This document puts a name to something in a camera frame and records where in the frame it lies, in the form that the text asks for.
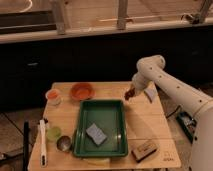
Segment black pole left of table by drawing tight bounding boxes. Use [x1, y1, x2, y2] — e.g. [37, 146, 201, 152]
[23, 122, 29, 171]

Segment green bin with items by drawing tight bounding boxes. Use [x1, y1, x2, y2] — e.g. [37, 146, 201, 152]
[176, 112, 197, 142]

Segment light green cup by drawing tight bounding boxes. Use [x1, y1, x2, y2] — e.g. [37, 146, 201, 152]
[46, 126, 61, 142]

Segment grey wedge piece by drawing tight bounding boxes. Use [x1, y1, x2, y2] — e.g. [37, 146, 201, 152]
[144, 88, 157, 102]

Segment green plastic tray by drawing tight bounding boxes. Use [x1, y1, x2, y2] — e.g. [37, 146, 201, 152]
[73, 100, 128, 158]

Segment red bowl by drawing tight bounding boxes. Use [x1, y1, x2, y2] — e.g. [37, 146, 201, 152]
[70, 82, 95, 101]

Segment dark red grape bunch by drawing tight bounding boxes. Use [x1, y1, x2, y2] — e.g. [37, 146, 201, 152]
[124, 89, 135, 101]

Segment small metal cup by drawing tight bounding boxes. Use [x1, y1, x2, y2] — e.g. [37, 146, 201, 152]
[56, 136, 72, 152]

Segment small cup with orange lid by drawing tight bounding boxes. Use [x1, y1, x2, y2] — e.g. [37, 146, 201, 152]
[45, 89, 61, 106]

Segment blue grey sponge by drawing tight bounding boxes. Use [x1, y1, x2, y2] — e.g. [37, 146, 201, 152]
[86, 124, 107, 145]

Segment white handled brush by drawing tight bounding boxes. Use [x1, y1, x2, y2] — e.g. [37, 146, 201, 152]
[39, 119, 47, 167]

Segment wooden block eraser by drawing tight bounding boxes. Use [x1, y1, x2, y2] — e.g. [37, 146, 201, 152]
[132, 140, 157, 162]

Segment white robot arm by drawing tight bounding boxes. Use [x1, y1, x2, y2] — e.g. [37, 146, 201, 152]
[127, 55, 213, 171]

